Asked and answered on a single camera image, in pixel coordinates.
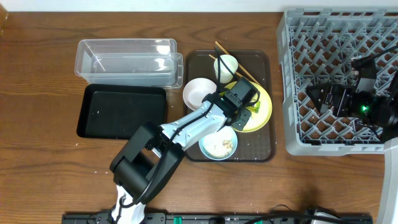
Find grey dishwasher rack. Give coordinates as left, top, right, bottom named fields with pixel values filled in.
left=277, top=8, right=397, bottom=156

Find black plastic tray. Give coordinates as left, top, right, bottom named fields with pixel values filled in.
left=76, top=84, right=167, bottom=139

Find upper wooden chopstick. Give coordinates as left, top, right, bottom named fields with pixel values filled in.
left=215, top=41, right=260, bottom=85

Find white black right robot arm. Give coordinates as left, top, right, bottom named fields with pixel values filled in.
left=305, top=83, right=397, bottom=223

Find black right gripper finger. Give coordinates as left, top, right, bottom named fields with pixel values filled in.
left=305, top=83, right=330, bottom=95
left=307, top=93, right=323, bottom=113

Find yellow plate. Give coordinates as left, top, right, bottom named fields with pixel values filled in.
left=231, top=82, right=272, bottom=133

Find green snack wrapper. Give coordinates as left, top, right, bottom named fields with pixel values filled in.
left=247, top=102, right=261, bottom=113

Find white cup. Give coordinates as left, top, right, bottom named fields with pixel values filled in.
left=216, top=56, right=238, bottom=84

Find clear plastic bin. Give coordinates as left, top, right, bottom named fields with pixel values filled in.
left=75, top=39, right=183, bottom=89

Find dark brown serving tray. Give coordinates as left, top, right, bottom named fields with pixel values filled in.
left=185, top=50, right=275, bottom=162

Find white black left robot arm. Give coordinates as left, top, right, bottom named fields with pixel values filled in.
left=109, top=86, right=261, bottom=223

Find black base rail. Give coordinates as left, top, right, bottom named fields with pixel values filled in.
left=61, top=212, right=373, bottom=224

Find light blue bowl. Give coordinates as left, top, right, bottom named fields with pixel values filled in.
left=199, top=126, right=238, bottom=161

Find rice and nut scraps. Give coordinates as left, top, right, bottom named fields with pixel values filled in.
left=203, top=136, right=234, bottom=160

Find pink bowl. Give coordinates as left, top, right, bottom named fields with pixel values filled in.
left=183, top=78, right=216, bottom=110

